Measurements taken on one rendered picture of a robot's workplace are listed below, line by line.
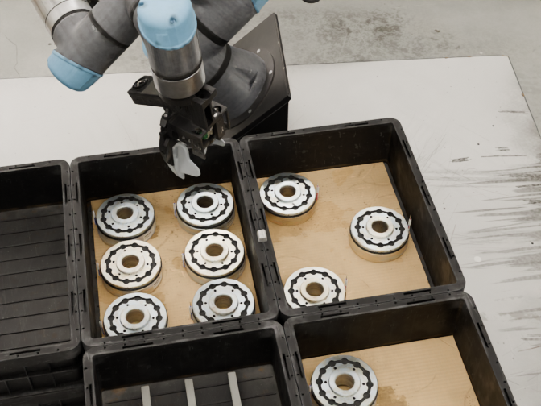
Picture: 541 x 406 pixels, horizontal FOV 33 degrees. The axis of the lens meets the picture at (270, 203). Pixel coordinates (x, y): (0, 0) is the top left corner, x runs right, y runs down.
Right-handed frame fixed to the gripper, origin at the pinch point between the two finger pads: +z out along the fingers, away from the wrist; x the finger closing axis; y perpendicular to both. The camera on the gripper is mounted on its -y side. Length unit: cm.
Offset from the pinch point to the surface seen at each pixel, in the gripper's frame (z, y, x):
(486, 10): 128, -18, 183
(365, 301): 6.3, 36.6, -4.9
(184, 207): 13.9, -2.2, -1.5
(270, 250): 6.3, 18.8, -4.7
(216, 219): 13.8, 4.3, -0.8
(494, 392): 9, 60, -7
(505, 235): 35, 45, 36
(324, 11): 123, -68, 148
